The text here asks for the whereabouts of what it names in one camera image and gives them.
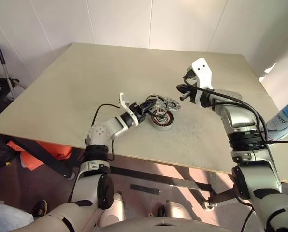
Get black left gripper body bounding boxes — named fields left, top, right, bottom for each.
left=132, top=101, right=151, bottom=122

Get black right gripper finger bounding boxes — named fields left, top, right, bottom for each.
left=183, top=70, right=195, bottom=82
left=175, top=84, right=191, bottom=94

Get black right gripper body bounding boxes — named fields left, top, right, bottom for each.
left=180, top=79, right=202, bottom=104

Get thin black ring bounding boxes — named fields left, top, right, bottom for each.
left=145, top=94, right=171, bottom=116

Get grey motor with copper windings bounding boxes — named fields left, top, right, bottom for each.
left=150, top=111, right=176, bottom=131

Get silver motor cover plate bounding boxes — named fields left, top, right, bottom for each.
left=162, top=97, right=183, bottom=112

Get black tape strip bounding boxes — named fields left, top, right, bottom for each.
left=130, top=184, right=160, bottom=196

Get blue and white spray can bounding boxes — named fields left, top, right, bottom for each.
left=266, top=101, right=288, bottom=141

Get silver left robot leg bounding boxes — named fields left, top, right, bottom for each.
left=98, top=192, right=125, bottom=222

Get silver robot leg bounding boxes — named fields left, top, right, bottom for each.
left=98, top=192, right=125, bottom=222
left=164, top=200, right=190, bottom=219

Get black zip tie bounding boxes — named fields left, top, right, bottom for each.
left=264, top=139, right=288, bottom=145

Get silver right robot leg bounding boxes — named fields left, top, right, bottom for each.
left=164, top=200, right=190, bottom=219

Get table caster wheel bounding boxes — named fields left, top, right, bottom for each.
left=203, top=199, right=218, bottom=211

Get silver robot torso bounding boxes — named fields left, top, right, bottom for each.
left=32, top=203, right=231, bottom=232

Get orange cloth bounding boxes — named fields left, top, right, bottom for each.
left=6, top=140, right=72, bottom=171

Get black sneaker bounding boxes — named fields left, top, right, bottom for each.
left=32, top=199, right=48, bottom=217

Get black bag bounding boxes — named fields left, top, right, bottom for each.
left=0, top=134, right=16, bottom=167

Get pale blue fabric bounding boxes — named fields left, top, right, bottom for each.
left=0, top=197, right=35, bottom=232

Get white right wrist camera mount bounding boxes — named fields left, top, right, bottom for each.
left=191, top=57, right=214, bottom=90

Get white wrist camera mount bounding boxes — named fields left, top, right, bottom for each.
left=191, top=57, right=214, bottom=90
left=118, top=92, right=132, bottom=116

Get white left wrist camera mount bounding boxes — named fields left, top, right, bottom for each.
left=118, top=92, right=132, bottom=116

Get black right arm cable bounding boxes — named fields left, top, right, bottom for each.
left=182, top=75, right=280, bottom=184

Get black table frame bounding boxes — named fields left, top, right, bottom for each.
left=3, top=135, right=241, bottom=206

